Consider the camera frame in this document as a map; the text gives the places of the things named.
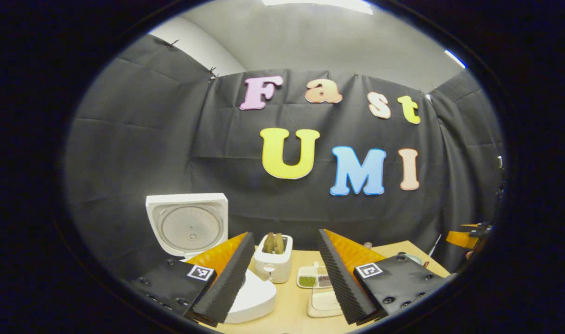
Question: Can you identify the glass dish of rice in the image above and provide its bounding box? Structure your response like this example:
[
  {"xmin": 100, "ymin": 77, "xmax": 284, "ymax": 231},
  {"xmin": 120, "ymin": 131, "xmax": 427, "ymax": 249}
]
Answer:
[{"xmin": 306, "ymin": 289, "xmax": 344, "ymax": 319}]

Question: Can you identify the black backdrop cloth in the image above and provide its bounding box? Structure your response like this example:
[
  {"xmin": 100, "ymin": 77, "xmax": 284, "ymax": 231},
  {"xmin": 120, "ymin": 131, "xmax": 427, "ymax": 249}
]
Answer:
[{"xmin": 64, "ymin": 34, "xmax": 506, "ymax": 280}]

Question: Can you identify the white rice cooker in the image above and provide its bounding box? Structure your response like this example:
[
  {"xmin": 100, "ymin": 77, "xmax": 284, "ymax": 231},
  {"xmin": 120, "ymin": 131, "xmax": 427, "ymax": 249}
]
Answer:
[{"xmin": 145, "ymin": 193, "xmax": 278, "ymax": 324}]

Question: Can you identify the white divided grain dish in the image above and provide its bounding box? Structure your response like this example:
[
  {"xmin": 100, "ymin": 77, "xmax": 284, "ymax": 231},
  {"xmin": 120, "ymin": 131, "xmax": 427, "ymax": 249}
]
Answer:
[{"xmin": 297, "ymin": 262, "xmax": 332, "ymax": 289}]

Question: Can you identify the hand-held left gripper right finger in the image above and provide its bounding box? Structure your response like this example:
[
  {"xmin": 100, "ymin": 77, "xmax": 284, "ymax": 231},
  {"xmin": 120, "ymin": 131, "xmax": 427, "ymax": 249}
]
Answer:
[{"xmin": 317, "ymin": 228, "xmax": 451, "ymax": 326}]

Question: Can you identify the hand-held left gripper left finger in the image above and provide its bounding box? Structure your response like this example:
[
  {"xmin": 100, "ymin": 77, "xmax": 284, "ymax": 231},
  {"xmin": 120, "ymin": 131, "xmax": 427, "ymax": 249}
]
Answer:
[{"xmin": 129, "ymin": 231, "xmax": 257, "ymax": 326}]

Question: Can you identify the white toaster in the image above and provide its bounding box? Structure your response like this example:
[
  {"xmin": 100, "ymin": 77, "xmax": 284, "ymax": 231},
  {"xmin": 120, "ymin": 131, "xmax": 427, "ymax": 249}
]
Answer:
[{"xmin": 254, "ymin": 233, "xmax": 294, "ymax": 284}]

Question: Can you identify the small ceiling light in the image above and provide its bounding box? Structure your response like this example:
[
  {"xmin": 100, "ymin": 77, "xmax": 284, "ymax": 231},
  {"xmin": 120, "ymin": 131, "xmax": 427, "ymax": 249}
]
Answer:
[{"xmin": 444, "ymin": 50, "xmax": 467, "ymax": 70}]

